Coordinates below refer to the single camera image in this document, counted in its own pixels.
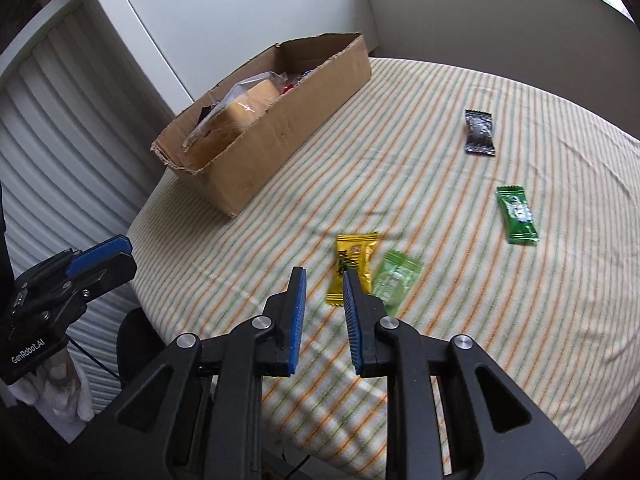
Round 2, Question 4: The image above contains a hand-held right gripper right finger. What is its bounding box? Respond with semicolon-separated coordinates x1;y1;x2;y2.
342;268;587;480

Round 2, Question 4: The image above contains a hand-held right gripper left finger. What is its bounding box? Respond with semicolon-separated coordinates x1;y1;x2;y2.
60;266;307;480

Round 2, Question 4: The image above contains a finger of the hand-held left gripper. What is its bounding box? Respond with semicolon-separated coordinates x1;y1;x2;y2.
67;234;134;279
74;253;139;305

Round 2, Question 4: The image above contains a yellow candy packet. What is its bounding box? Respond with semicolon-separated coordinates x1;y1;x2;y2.
324;232;380;307

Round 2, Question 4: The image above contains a brown cardboard box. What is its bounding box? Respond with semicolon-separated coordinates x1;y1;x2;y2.
151;32;372;219

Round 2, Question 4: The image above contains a clear bread packet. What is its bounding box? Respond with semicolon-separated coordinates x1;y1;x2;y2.
181;77;284;169

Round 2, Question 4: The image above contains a person's left hand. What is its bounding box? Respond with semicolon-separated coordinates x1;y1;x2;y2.
12;346;97;424

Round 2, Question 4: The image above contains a pale green candy packet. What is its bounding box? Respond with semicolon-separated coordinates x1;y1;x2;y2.
372;250;425;319

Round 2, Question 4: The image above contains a dark green candy packet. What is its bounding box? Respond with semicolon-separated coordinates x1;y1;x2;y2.
494;184;541;246

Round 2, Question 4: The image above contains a black candy packet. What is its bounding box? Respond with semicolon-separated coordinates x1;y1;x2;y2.
463;108;497;158

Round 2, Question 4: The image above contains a white cabinet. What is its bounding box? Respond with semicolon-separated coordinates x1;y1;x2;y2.
75;0;382;122

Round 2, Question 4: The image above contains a black cable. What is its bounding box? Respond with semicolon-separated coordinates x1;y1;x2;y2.
67;337;124;379

